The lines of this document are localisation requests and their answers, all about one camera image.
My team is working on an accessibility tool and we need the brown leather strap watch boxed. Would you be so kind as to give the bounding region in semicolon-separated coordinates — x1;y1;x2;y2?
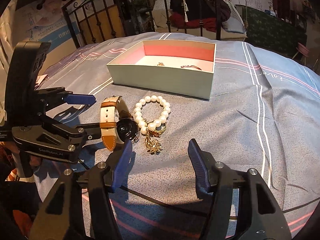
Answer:
99;96;139;151

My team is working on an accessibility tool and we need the white pearl bracelet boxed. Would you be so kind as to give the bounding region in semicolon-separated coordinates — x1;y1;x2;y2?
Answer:
133;95;171;136

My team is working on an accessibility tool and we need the gold flower pendant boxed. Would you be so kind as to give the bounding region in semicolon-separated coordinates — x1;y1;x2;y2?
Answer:
145;126;166;154

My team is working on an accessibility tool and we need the rose gold bangle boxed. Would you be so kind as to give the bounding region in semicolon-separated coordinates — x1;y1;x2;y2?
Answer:
180;65;202;71

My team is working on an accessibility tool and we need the pale green jewelry box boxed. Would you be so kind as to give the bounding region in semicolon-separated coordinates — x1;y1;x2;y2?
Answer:
107;40;216;100

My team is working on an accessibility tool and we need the person's left hand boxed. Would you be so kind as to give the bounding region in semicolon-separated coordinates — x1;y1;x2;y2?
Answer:
1;141;42;181

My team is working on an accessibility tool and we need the grey striped bed sheet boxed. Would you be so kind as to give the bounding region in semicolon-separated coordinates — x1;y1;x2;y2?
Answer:
41;33;319;239

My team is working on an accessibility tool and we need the pink stool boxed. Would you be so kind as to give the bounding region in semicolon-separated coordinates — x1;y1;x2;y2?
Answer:
292;42;310;64

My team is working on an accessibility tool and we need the green patterned counter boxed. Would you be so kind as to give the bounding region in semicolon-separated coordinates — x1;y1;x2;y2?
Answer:
235;5;307;57

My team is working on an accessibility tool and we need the black cable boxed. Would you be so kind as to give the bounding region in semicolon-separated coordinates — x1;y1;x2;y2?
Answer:
75;158;320;221

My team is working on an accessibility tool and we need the black iron bed frame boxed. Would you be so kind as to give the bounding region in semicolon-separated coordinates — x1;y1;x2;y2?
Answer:
61;0;223;48

